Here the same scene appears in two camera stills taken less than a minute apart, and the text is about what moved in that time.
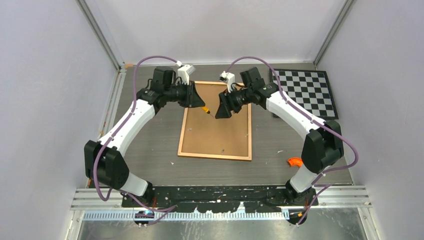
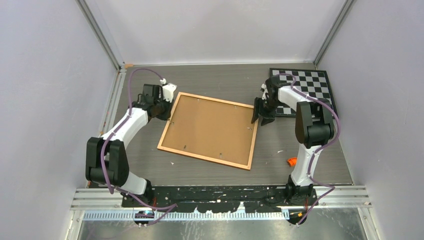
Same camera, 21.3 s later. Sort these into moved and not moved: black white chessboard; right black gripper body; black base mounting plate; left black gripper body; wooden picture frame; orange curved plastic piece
Moved: wooden picture frame; right black gripper body; left black gripper body
Not moved: orange curved plastic piece; black white chessboard; black base mounting plate
